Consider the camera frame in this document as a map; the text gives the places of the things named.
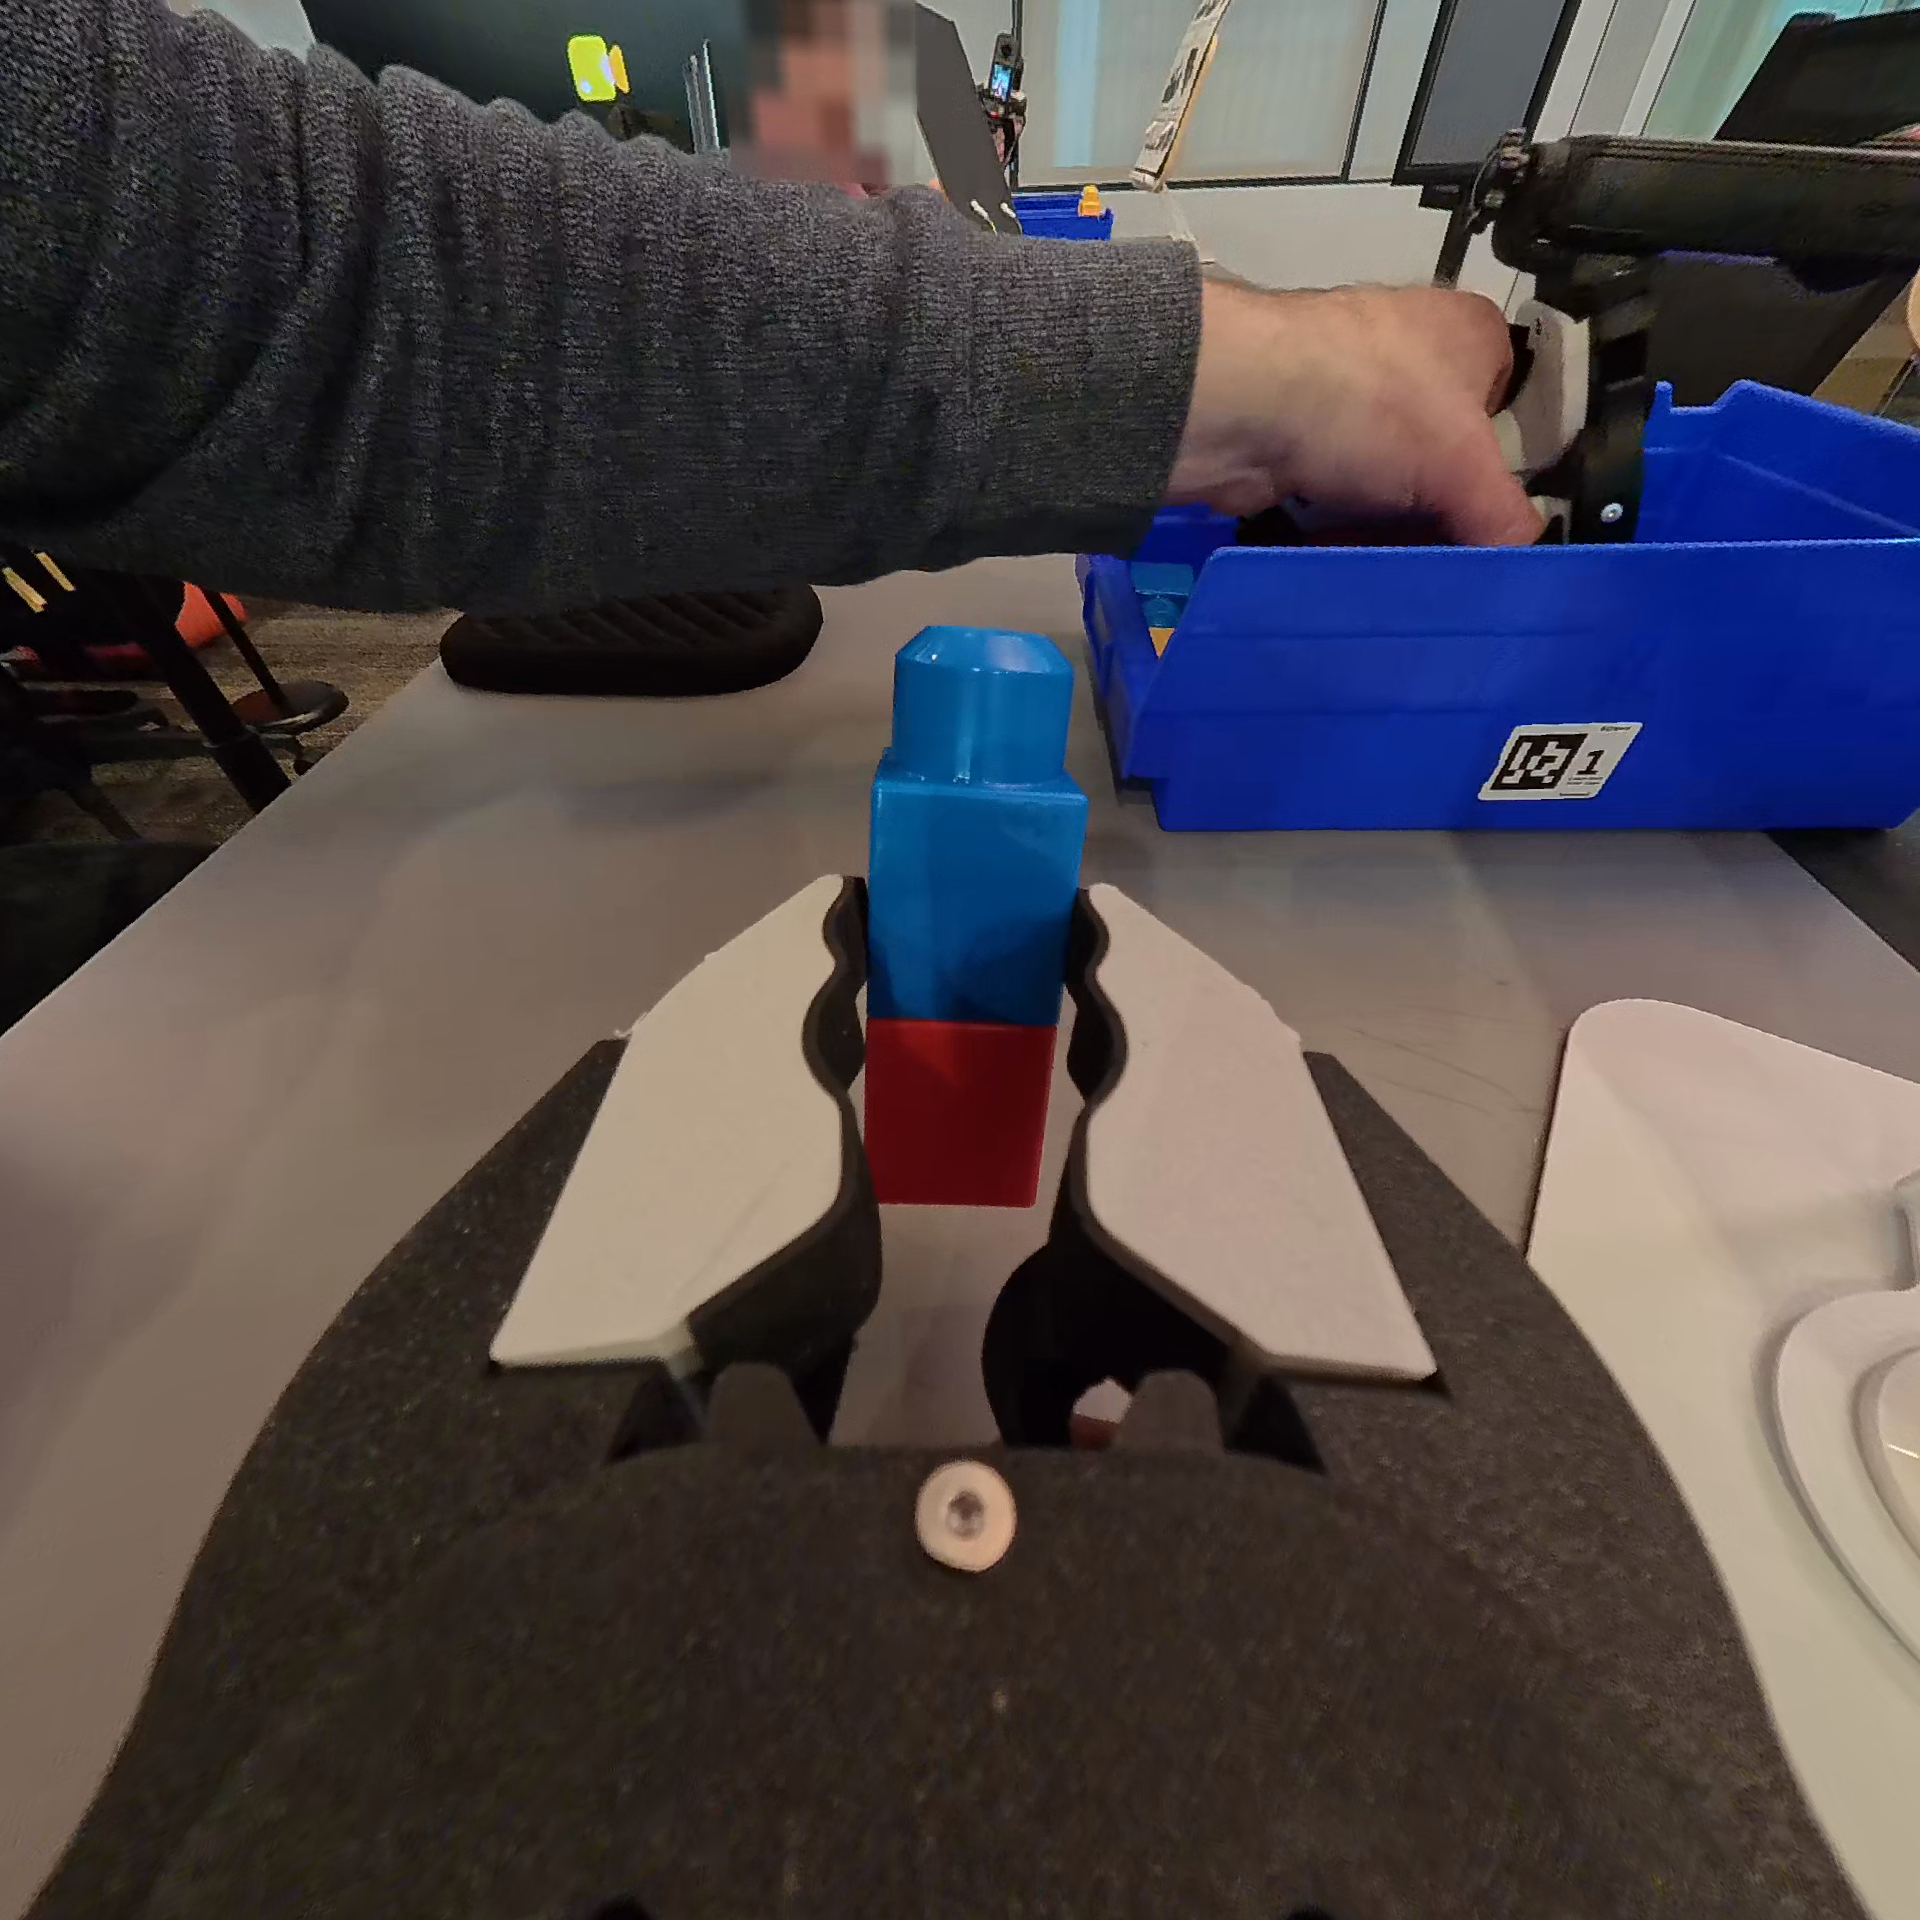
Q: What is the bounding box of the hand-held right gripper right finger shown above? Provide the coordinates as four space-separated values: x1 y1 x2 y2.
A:
1040 884 1436 1419

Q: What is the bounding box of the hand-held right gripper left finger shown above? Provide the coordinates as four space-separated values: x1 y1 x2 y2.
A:
495 877 883 1413

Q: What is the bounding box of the blue toy building block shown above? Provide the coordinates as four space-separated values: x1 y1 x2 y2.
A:
868 622 1089 1032

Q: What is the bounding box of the pile of coloured toy blocks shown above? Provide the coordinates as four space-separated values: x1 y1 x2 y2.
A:
1127 507 1241 663

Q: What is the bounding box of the person's left forearm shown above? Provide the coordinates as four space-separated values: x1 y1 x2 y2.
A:
0 0 1210 619

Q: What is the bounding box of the grey desk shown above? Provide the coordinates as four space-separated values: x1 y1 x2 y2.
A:
0 555 1920 1920

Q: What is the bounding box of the person's left hand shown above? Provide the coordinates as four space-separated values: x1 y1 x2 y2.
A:
1166 281 1550 552

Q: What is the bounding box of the black panel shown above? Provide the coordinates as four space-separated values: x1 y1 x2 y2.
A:
1709 14 1920 148

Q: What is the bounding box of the small monitor on stand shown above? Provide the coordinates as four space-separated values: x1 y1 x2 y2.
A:
1396 0 1567 198

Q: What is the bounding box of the white document stand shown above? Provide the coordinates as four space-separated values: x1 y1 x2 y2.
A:
1523 998 1920 1920

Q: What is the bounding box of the black ribbed wrist rest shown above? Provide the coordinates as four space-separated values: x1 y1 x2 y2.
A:
439 583 826 697

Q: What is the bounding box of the tilted document stand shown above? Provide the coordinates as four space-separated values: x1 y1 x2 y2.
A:
1137 0 1233 182

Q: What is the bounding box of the large dark display screen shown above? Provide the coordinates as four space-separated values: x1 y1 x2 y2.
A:
299 0 749 137

